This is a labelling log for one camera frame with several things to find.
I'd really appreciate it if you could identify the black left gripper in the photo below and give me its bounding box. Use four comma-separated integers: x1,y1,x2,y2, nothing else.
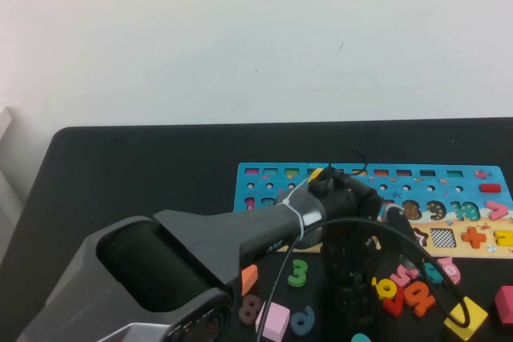
321,222,381,332

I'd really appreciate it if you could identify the yellow number six piece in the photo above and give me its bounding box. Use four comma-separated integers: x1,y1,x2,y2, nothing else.
371,276,398,301

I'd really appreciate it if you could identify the red number seven piece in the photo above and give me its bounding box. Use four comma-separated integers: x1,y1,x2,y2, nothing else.
381,285,408,318

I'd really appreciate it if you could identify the blue number nine piece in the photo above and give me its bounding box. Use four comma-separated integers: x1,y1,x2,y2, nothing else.
290,304,317,337

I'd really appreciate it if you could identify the pink number five piece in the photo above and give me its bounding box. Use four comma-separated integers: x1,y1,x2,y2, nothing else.
389,264,420,288

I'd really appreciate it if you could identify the green number three piece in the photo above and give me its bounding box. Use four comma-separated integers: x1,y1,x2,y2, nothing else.
287,259,309,288

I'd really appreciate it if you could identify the orange number ten piece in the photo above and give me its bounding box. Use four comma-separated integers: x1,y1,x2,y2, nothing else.
402,280,440,318

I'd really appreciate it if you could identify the teal number four piece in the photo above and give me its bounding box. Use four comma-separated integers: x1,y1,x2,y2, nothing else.
420,262,446,285

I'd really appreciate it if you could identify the brown number eight piece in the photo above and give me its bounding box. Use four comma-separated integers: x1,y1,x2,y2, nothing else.
239,293,264,325

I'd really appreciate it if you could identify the orange plus sign piece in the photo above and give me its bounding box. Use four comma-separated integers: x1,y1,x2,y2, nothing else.
460,226,488,250

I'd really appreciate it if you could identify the colourful wooden puzzle board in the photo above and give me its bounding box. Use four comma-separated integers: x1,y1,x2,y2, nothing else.
233,162,513,260

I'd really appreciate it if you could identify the yellow equals sign piece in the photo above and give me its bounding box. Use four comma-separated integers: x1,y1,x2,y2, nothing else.
493,229,513,247

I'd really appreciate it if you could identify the pink greater-than sign piece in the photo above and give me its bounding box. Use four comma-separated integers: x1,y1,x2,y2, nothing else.
485,200,510,222

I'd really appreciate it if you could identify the pink wooden cube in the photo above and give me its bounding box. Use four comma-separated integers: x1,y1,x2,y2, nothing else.
255,301,292,342

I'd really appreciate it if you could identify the pink wooden fish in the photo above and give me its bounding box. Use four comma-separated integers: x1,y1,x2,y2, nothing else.
436,256,462,288

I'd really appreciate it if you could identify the white zip tie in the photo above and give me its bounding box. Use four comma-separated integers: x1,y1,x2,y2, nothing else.
280,192,306,239

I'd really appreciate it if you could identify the orange wooden cube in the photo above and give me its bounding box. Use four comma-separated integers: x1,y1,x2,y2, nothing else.
240,264,259,297

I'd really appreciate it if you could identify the yellow wooden cube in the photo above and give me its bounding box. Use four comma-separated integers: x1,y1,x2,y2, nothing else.
443,296,490,341

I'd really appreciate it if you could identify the red wooden block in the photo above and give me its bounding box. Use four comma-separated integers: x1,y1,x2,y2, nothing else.
493,284,513,325

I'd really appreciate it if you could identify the black camera cable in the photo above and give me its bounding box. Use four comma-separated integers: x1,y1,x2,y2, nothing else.
256,217,472,342

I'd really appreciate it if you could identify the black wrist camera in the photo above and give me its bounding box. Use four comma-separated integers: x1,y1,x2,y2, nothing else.
380,202,422,271

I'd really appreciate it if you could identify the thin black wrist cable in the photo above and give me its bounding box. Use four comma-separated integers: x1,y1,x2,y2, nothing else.
327,148,369,178

